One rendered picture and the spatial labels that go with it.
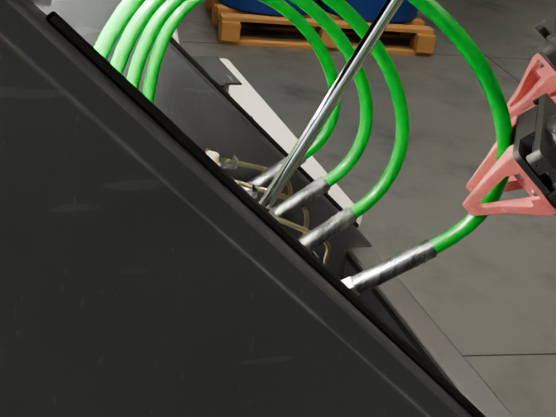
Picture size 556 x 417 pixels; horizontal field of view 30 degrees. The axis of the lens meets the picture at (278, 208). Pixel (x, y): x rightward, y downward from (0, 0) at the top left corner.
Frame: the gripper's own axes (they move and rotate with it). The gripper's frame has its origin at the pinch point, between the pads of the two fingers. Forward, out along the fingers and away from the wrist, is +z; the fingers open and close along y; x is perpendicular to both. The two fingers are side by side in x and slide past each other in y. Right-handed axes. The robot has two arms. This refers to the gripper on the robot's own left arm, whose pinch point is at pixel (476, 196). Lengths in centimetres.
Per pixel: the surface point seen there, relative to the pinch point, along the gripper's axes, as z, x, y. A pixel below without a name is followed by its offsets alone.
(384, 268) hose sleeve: 9.3, -0.4, 4.6
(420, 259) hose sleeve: 6.3, 1.0, 3.8
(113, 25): 11.0, -32.3, 7.1
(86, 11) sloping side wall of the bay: 31.0, -33.2, -20.0
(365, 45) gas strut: -13.6, -24.1, 26.6
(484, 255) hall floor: 115, 125, -215
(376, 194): 14.2, -0.1, -11.6
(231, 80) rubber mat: 61, -5, -82
